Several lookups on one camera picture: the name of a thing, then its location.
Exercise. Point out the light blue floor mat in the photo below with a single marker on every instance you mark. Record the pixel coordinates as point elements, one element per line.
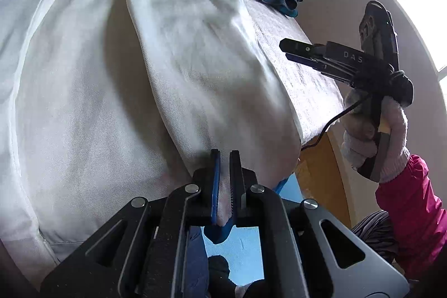
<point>241,249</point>

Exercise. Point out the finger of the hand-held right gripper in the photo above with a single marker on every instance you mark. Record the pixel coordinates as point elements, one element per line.
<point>303,60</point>
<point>297,46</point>

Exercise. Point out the window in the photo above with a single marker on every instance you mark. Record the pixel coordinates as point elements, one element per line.
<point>419,4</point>

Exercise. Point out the navy puffer jacket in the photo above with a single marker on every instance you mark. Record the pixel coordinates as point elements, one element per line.
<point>197,266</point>

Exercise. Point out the person's striped grey clothing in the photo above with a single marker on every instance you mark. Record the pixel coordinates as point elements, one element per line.
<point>375,231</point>

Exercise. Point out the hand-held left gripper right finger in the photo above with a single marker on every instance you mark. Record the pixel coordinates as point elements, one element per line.
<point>234,186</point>

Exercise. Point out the person's right hand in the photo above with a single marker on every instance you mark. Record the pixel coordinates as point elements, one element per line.
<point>359,130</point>

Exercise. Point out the white and blue jacket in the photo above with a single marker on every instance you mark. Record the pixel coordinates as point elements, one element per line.
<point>104,92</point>

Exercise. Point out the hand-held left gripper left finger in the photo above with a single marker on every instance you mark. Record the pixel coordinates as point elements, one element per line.
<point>215,193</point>

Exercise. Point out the person's right forearm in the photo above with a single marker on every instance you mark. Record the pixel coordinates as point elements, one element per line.
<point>412,214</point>

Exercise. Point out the pink plaid blanket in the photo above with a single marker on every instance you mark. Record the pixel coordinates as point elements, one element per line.
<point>297,67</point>

